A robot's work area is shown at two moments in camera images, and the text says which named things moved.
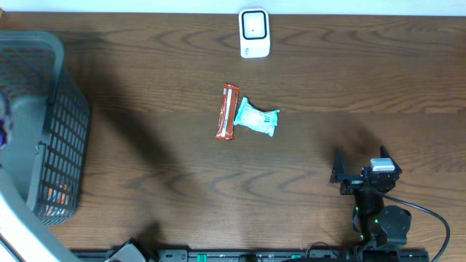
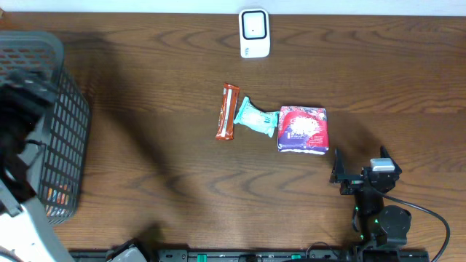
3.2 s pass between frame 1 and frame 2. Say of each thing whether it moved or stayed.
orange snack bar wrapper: stayed
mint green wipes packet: stayed
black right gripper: stayed
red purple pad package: moved
